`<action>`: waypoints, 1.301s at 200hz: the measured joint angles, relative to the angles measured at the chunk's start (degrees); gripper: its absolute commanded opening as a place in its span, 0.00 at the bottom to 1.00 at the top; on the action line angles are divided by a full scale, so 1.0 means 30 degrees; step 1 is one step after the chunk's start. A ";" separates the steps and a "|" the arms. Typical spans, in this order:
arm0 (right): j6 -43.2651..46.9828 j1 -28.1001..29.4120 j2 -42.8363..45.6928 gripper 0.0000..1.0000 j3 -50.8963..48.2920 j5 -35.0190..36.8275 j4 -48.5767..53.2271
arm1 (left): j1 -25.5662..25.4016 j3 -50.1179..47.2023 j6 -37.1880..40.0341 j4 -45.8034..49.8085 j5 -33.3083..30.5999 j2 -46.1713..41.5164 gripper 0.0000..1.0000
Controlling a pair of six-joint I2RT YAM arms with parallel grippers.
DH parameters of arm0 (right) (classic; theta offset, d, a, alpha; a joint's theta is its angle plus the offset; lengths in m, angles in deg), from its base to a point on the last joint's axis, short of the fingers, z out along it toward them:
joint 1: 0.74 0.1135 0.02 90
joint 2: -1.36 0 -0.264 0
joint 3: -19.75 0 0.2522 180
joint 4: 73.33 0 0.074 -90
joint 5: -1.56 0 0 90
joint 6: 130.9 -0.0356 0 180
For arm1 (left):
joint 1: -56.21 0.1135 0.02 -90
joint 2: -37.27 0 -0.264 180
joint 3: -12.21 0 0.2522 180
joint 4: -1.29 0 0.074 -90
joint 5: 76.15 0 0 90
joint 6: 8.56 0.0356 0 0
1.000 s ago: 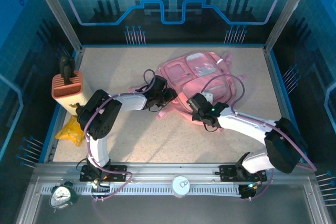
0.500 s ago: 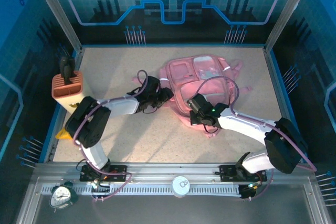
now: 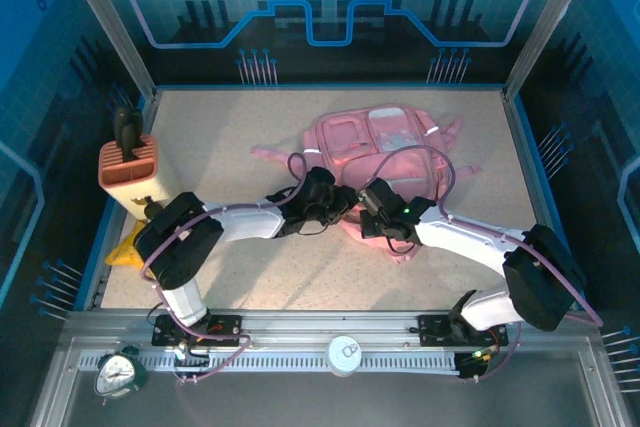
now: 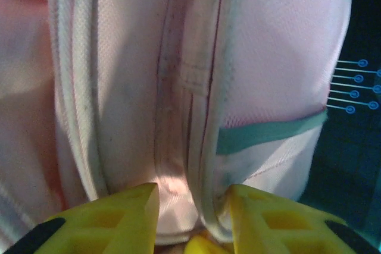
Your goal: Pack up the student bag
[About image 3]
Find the pink school backpack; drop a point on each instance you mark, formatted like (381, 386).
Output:
(340, 132)

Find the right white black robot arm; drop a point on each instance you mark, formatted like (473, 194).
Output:
(540, 282)

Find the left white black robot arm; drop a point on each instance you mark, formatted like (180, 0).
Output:
(175, 247)

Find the white round button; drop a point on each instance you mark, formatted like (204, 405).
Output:
(344, 357)

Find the black round knob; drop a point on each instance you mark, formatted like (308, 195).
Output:
(150, 204)

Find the orange cream knife block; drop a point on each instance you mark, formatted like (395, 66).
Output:
(127, 172)

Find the yellow plastic packet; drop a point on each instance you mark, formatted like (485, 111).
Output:
(122, 252)

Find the green alarm clock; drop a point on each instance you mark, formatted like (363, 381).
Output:
(117, 377)

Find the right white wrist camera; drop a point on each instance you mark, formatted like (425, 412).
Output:
(368, 201)

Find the aluminium front frame rail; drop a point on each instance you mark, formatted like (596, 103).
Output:
(325, 322)

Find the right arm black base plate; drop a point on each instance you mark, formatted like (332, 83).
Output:
(430, 329)

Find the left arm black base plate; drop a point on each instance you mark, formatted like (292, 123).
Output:
(227, 329)

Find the aluminium frame post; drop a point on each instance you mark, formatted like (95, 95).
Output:
(112, 22)
(550, 22)

